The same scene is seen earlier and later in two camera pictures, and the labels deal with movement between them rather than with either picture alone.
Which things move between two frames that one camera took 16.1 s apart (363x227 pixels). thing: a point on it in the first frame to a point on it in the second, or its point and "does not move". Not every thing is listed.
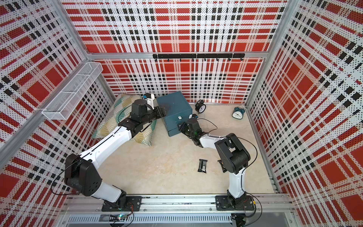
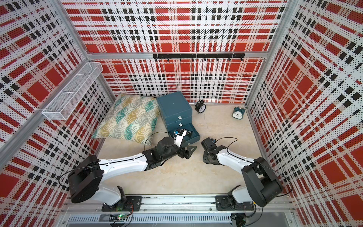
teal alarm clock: x=238 y=113 does not move
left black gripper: x=158 y=111 to x=188 y=154
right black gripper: x=183 y=127 to x=204 y=158
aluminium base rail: x=82 y=209 does not move
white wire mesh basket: x=61 y=106 does not move
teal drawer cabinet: x=177 y=109 does not move
